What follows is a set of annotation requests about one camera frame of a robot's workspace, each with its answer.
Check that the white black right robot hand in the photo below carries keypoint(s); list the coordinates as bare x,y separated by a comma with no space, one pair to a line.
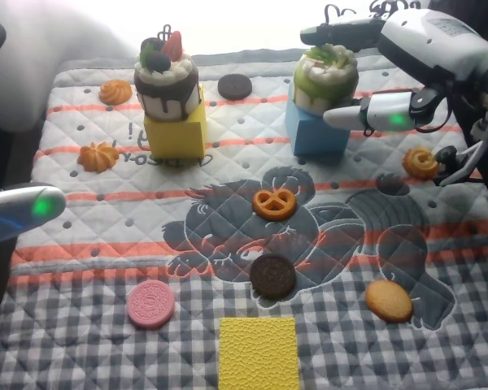
431,40

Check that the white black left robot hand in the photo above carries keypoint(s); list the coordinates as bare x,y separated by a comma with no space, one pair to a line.
24,207

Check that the green object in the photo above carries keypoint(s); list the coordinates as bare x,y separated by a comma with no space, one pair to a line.
323,81

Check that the chocolate strawberry toy cake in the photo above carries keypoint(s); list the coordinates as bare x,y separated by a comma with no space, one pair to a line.
166,89

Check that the light blue foam cube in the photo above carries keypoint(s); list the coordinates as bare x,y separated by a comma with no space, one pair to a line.
317,136

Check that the small yellow foam cube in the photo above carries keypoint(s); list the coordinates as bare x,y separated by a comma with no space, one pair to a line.
175,138

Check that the large yellow foam cube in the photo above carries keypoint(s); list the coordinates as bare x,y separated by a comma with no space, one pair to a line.
259,353

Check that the grey quilt with bear print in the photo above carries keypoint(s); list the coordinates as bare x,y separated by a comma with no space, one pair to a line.
105,227

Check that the orange ridged flower cookie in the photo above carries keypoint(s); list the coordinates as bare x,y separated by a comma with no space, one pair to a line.
97,157

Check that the yellow swirl butter cookie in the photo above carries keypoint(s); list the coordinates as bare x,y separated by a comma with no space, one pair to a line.
419,163

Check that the orange rosette cookie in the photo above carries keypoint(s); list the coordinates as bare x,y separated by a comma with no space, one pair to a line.
115,91

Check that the pink sandwich cookie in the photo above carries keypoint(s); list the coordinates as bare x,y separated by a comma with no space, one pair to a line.
150,304

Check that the dark chocolate sandwich cookie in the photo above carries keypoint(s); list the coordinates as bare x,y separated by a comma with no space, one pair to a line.
273,276
235,86

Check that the orange pretzel cookie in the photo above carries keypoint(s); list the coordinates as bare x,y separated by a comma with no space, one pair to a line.
260,207

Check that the round plain golden cookie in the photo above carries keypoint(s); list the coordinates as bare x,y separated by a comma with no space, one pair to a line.
389,301

